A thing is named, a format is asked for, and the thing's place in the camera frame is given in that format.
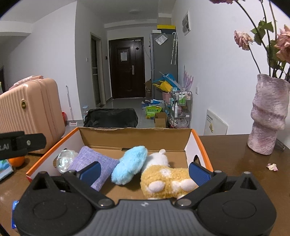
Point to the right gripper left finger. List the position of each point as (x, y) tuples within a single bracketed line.
[(81, 181)]

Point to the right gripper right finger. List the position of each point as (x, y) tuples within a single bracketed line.
[(208, 183)]

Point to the purple knitted cushion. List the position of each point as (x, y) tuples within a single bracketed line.
[(87, 156)]

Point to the yellow white plush toy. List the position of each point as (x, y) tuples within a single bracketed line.
[(160, 181)]

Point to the light blue fluffy plush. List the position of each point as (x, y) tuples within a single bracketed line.
[(129, 165)]

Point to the orange fruit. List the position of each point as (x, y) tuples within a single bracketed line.
[(17, 161)]

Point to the blue tissue pack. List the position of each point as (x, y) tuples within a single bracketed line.
[(5, 169)]

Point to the crumpled clear plastic bag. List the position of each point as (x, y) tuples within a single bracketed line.
[(65, 159)]

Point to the red cardboard box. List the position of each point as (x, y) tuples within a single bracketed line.
[(183, 146)]

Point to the pink ribbed suitcase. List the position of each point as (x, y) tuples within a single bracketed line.
[(34, 107)]

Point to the small blue tissue packet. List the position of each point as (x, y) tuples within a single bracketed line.
[(13, 225)]

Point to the black bag on floor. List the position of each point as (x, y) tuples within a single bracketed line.
[(111, 118)]

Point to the fallen rose petal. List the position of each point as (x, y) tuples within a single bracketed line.
[(272, 167)]

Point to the small cardboard box on floor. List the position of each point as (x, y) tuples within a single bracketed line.
[(160, 120)]

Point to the pink textured vase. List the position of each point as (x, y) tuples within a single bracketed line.
[(269, 112)]

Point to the dark entrance door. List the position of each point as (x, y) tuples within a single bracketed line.
[(127, 68)]

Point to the grey refrigerator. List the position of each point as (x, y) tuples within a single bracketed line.
[(161, 46)]

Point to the dried pink roses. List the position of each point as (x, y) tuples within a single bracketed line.
[(265, 34)]

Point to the white panel against wall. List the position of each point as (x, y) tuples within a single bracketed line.
[(214, 125)]

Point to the wire rack with bottles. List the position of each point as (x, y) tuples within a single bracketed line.
[(179, 108)]

